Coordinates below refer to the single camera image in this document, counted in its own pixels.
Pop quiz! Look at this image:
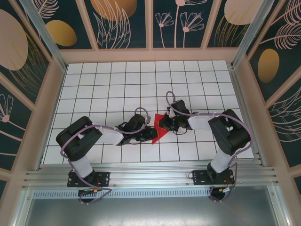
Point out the red paper sheet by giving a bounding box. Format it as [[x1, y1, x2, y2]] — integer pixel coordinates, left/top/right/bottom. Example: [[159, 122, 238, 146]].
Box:
[[150, 113, 171, 145]]

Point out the grey metal sheet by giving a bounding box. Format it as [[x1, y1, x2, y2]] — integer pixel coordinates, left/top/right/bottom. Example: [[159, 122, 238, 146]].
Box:
[[23, 197, 280, 226]]

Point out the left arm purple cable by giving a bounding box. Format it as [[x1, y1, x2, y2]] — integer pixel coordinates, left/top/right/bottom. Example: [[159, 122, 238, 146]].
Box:
[[60, 107, 151, 206]]

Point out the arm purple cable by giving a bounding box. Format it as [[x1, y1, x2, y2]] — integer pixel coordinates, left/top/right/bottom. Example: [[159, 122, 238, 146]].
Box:
[[166, 91, 253, 203], [60, 107, 151, 206]]

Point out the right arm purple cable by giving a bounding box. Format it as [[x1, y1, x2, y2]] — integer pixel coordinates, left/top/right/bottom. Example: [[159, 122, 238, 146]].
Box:
[[166, 91, 253, 203]]

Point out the aluminium mounting rail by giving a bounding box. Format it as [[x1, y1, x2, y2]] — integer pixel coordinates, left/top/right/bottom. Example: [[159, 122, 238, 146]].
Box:
[[22, 161, 280, 189]]

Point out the slotted grey cable duct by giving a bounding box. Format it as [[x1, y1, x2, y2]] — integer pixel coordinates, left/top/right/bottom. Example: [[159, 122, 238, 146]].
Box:
[[32, 189, 212, 199]]

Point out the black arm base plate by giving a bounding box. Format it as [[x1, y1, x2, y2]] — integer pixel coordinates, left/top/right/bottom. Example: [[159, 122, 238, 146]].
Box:
[[192, 169, 235, 186], [67, 171, 111, 188]]

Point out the aluminium side rail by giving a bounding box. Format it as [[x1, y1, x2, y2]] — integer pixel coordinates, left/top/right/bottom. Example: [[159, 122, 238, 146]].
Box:
[[229, 67, 268, 167]]

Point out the aluminium corner post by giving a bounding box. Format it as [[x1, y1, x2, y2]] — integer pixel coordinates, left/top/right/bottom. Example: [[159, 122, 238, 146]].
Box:
[[231, 0, 283, 69], [20, 0, 68, 73]]

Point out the aluminium frame beam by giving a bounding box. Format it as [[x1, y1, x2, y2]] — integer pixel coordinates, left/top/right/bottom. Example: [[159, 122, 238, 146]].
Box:
[[268, 186, 293, 226], [9, 189, 35, 226]]

